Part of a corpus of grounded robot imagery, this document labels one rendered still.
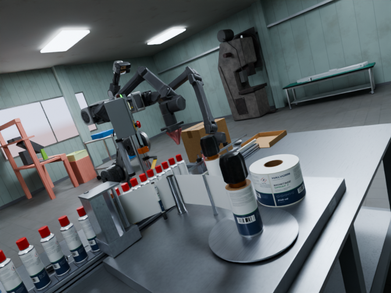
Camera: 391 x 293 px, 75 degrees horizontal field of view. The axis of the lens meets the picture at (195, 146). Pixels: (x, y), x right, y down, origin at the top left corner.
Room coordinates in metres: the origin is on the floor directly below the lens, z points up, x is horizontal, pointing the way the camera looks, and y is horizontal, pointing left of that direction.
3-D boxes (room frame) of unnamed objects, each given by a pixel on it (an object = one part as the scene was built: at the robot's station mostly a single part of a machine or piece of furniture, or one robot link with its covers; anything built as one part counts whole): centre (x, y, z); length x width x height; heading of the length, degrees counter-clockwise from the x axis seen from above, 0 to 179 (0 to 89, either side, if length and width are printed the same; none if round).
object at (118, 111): (1.34, 0.32, 1.38); 0.17 x 0.10 x 0.19; 7
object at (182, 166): (1.41, 0.11, 0.98); 0.05 x 0.05 x 0.20
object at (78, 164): (6.67, 3.73, 0.99); 1.53 x 1.40 x 1.97; 49
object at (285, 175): (0.99, -0.28, 0.95); 0.20 x 0.20 x 0.14
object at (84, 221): (1.02, 0.54, 0.98); 0.05 x 0.05 x 0.20
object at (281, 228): (0.79, -0.10, 0.89); 0.31 x 0.31 x 0.01
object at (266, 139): (2.02, -0.56, 0.85); 0.30 x 0.26 x 0.04; 132
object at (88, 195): (1.00, 0.43, 1.14); 0.14 x 0.11 x 0.01; 132
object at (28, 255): (0.87, 0.71, 0.98); 0.05 x 0.05 x 0.20
